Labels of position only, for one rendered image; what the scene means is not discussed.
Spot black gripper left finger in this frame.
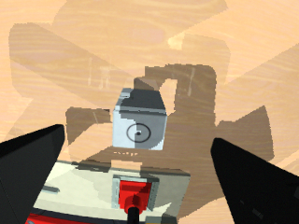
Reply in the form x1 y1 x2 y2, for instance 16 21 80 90
0 123 64 224

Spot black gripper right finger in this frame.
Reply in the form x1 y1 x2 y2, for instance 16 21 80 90
210 137 299 224

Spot cream flat base plate with orange corner brackets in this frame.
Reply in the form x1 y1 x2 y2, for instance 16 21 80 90
34 161 191 224

